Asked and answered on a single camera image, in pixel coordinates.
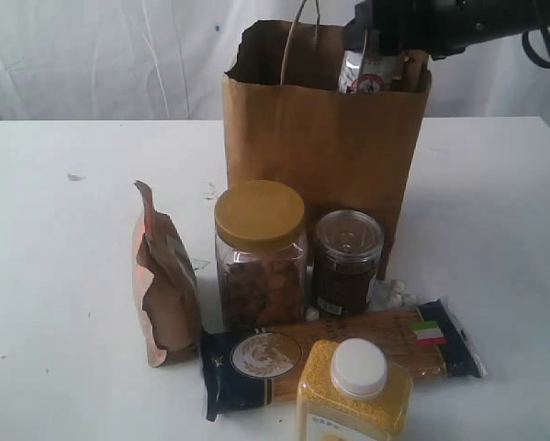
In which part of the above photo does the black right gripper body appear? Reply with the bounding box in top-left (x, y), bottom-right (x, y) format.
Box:
top-left (354, 0), bottom-right (482, 62)

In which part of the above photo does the small white blue carton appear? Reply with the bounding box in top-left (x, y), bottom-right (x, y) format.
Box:
top-left (337, 51), bottom-right (402, 95)

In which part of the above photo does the yellow grain bottle white cap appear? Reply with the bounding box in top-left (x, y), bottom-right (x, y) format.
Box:
top-left (297, 338), bottom-right (413, 440)

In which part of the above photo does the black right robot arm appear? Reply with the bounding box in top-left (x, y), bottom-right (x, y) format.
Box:
top-left (342, 0), bottom-right (550, 59)

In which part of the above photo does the brown paper shopping bag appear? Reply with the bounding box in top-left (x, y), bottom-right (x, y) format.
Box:
top-left (222, 20), bottom-right (432, 275)

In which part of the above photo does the dark tea jar clear lid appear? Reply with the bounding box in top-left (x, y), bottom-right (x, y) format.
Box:
top-left (312, 209), bottom-right (384, 316)

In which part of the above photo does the clear jar with gold lid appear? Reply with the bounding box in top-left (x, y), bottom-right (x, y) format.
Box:
top-left (214, 180), bottom-right (308, 329)

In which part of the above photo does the crumpled brown paper pouch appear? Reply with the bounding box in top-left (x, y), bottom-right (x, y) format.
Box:
top-left (132, 180), bottom-right (202, 368)

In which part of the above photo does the white backdrop curtain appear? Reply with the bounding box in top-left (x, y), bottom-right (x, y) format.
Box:
top-left (0, 1), bottom-right (550, 127)

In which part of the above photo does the spaghetti packet with Italian flag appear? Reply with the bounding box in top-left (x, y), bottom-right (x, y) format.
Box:
top-left (200, 300), bottom-right (486, 422)

